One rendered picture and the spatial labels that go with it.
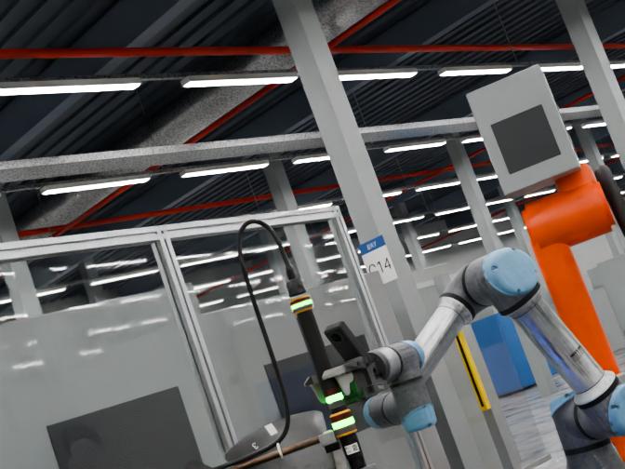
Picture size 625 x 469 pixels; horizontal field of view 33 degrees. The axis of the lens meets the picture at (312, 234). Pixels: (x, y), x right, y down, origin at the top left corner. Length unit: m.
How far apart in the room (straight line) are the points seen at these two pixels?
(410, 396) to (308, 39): 7.26
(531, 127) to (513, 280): 3.59
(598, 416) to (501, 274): 0.41
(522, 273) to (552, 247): 3.61
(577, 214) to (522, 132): 0.54
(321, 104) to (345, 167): 0.60
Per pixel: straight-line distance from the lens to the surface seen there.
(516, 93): 6.03
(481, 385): 7.93
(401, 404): 2.30
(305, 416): 2.26
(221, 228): 3.12
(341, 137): 9.14
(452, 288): 2.56
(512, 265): 2.46
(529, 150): 5.97
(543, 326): 2.50
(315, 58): 9.32
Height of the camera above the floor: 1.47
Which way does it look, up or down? 8 degrees up
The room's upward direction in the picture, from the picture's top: 20 degrees counter-clockwise
